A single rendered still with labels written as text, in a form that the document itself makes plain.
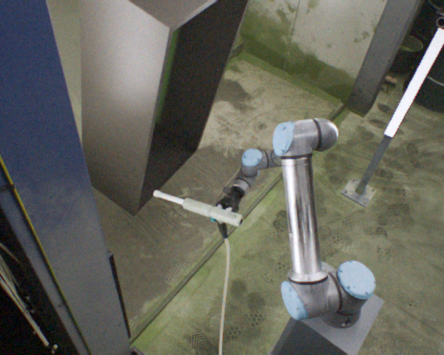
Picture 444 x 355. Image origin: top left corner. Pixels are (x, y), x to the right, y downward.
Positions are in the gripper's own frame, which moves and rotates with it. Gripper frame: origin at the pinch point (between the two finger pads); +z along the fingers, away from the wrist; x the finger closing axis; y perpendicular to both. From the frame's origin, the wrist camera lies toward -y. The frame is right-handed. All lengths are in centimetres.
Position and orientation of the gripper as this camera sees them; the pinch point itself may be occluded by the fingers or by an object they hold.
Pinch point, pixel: (217, 218)
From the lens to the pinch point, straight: 198.7
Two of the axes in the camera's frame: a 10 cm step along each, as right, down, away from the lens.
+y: 1.3, 6.9, 7.1
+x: -8.8, -2.6, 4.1
